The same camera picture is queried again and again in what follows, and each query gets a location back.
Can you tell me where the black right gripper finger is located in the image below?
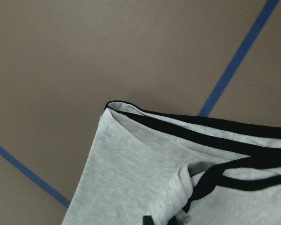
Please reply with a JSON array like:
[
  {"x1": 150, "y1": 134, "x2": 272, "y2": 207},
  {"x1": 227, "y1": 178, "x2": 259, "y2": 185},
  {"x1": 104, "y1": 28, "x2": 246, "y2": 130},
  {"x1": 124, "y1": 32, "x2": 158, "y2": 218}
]
[{"x1": 142, "y1": 216, "x2": 154, "y2": 225}]

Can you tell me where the grey cartoon print t-shirt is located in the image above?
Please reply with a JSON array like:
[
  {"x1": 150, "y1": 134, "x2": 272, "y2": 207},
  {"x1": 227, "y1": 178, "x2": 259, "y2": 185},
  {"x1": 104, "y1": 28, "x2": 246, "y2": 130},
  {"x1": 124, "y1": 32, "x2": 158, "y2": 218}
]
[{"x1": 62, "y1": 101, "x2": 281, "y2": 225}]

